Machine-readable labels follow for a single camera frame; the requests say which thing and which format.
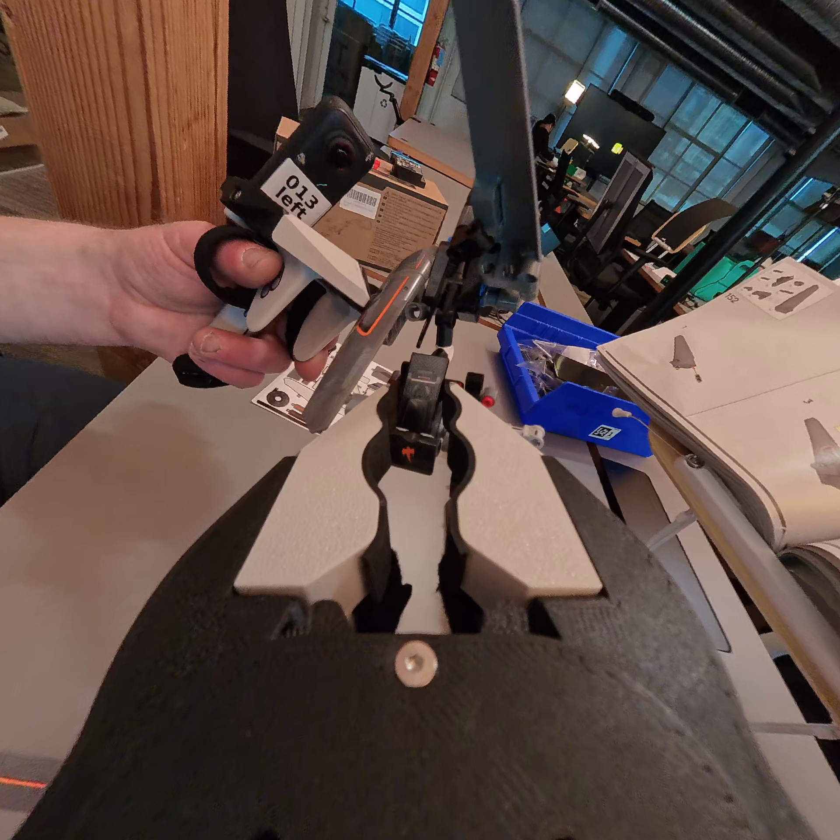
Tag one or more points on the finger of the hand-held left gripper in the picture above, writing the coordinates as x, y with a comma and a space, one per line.
313, 328
321, 256

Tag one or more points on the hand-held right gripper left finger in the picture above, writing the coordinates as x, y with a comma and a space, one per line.
315, 525

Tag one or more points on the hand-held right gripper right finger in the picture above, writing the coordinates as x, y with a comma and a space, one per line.
525, 525

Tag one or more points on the black grey lego frame assembly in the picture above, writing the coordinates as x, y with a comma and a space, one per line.
499, 131

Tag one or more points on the person's left forearm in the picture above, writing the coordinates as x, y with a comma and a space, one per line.
52, 275

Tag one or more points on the small white lego piece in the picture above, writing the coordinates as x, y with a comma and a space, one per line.
535, 434

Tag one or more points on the small red lego pin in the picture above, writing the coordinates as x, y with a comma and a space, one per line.
489, 397

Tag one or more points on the small black lego piece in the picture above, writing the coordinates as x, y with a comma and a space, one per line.
474, 380

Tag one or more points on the lego instruction book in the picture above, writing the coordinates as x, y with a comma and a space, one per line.
741, 394

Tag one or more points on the dark lego tile red line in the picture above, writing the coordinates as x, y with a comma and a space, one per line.
23, 784

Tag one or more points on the person's left hand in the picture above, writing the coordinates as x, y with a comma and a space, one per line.
157, 289

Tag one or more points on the white sticker sheet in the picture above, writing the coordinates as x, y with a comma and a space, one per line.
282, 394

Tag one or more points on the cardboard box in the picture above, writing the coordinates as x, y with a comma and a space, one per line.
400, 223

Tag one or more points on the black electronic device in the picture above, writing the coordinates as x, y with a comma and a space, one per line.
407, 167

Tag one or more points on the blue plastic bin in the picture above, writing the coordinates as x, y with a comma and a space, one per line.
571, 407

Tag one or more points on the red fire extinguisher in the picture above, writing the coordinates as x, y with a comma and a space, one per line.
433, 65

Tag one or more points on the white book stand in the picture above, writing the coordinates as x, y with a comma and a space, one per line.
728, 512

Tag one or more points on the wooden pillar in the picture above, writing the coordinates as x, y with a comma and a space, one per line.
118, 98

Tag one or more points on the black monitor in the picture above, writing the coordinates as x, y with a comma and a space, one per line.
617, 124

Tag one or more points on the grey office chair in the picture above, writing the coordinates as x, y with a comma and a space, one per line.
623, 190

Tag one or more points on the green plastic object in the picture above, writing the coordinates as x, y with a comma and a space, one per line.
722, 275

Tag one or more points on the beige office chair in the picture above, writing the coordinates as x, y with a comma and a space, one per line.
695, 223

